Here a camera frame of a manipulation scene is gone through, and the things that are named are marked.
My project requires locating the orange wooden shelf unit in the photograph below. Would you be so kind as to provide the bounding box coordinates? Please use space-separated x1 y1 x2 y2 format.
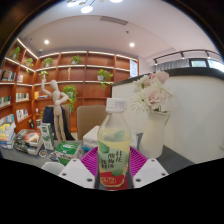
0 37 140 134

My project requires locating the black ceiling track rail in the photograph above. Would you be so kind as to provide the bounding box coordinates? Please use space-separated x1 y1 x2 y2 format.
153 49 224 65

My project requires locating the ceiling air vent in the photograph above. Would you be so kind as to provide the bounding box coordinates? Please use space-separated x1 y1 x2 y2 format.
100 15 129 26

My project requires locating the white vase with pale flowers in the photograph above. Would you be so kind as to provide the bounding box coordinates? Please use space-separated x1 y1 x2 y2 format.
129 70 173 159

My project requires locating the chair with dark jacket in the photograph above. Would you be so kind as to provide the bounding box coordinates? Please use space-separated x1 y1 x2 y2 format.
42 105 76 141

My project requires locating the ceiling chandelier with round lamps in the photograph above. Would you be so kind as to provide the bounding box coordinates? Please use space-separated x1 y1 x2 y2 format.
66 0 124 14

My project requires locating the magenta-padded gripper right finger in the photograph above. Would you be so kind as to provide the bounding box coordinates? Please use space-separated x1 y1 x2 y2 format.
129 146 169 189

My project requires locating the wide green-white carton box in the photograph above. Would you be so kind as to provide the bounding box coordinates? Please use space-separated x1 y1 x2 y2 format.
54 140 84 167

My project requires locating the dark book stack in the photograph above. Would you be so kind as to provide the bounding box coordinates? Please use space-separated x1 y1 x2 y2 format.
13 128 44 156

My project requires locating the wooden artist mannequin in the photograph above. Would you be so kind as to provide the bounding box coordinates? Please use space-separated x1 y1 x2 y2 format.
40 79 70 143

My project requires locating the tan upholstered chair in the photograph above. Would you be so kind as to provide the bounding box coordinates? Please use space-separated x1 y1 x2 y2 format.
76 104 108 141

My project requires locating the grey curtain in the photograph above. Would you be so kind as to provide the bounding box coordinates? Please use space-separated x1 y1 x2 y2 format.
156 59 191 73

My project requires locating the tall green-white drink carton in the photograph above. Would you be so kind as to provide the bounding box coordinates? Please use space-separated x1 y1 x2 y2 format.
39 122 55 151

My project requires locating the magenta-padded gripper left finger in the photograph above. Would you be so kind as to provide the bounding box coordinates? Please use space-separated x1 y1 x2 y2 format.
58 146 100 189

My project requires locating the yellow-green drink bottle white cap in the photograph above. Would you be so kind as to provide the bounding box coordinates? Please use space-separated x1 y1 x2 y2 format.
97 97 132 191

